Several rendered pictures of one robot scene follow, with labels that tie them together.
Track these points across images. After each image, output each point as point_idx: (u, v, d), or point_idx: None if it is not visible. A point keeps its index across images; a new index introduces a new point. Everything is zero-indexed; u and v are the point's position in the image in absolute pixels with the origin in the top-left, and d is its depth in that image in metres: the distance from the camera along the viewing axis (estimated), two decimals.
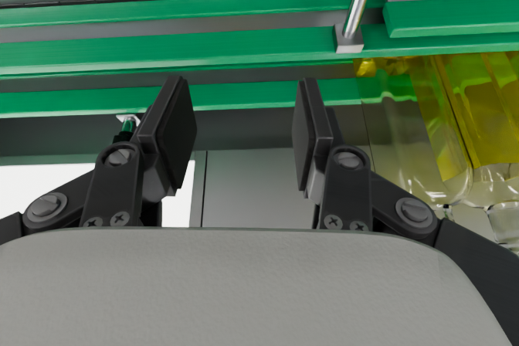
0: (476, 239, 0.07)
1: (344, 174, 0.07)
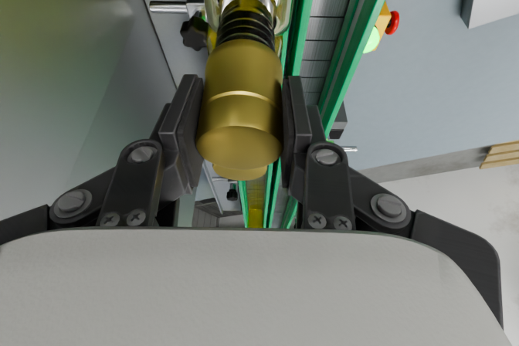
0: (447, 228, 0.07)
1: (323, 171, 0.07)
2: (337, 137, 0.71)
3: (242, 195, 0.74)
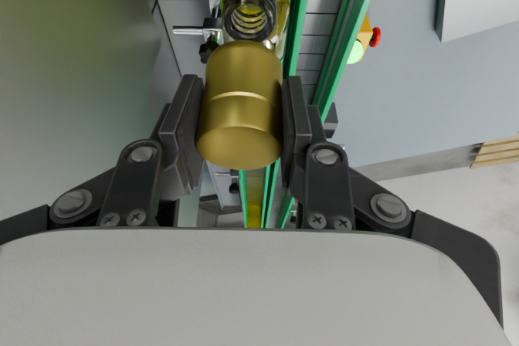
0: (447, 228, 0.07)
1: (323, 171, 0.07)
2: (329, 137, 0.79)
3: (242, 189, 0.81)
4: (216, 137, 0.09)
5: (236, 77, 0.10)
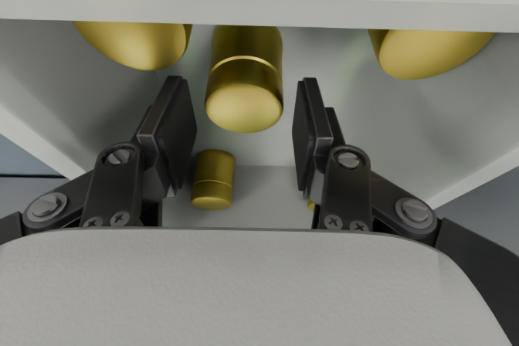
0: (476, 239, 0.07)
1: (344, 174, 0.07)
2: None
3: None
4: None
5: None
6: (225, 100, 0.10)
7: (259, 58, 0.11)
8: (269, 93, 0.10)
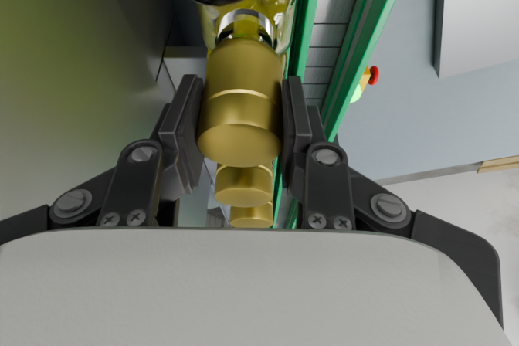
0: (447, 228, 0.07)
1: (323, 171, 0.07)
2: None
3: None
4: (228, 192, 0.14)
5: None
6: (219, 139, 0.09)
7: (256, 91, 0.10)
8: (267, 131, 0.09)
